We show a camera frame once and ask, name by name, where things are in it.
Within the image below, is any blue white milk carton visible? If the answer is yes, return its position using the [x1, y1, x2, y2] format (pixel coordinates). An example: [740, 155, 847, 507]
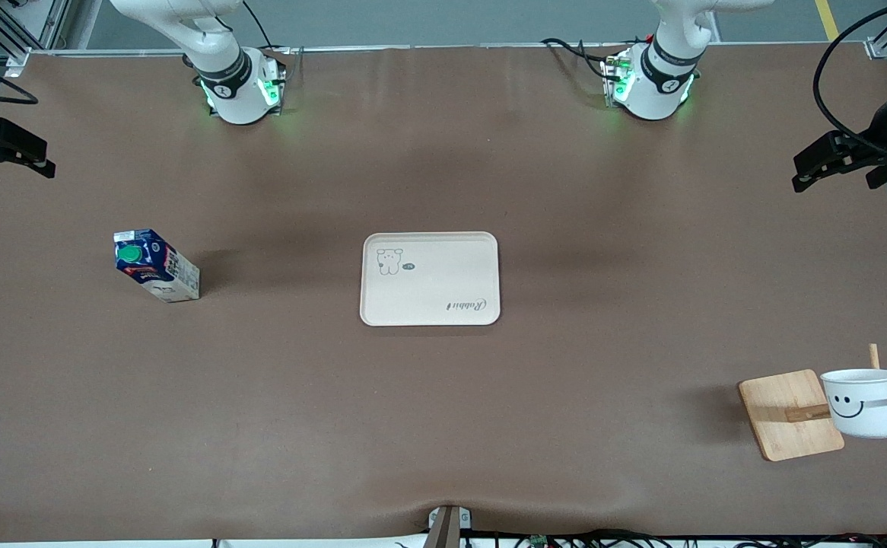
[113, 228, 201, 304]

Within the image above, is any black base cable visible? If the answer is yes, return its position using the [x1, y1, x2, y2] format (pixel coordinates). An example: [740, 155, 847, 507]
[242, 0, 281, 53]
[541, 37, 615, 81]

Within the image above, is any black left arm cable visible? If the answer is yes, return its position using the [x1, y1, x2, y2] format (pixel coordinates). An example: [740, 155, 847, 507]
[812, 0, 887, 157]

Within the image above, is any metal bracket with pole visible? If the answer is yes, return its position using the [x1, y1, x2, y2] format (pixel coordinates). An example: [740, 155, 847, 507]
[426, 505, 472, 548]

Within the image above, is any wooden mug stand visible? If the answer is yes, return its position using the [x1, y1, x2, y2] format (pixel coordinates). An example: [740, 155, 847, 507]
[738, 344, 887, 467]

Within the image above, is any cream rectangular tray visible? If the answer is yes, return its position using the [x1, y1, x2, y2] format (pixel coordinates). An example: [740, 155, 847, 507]
[359, 231, 501, 327]

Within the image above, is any white smiley face cup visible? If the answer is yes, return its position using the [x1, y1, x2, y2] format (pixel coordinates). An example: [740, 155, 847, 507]
[820, 368, 887, 440]

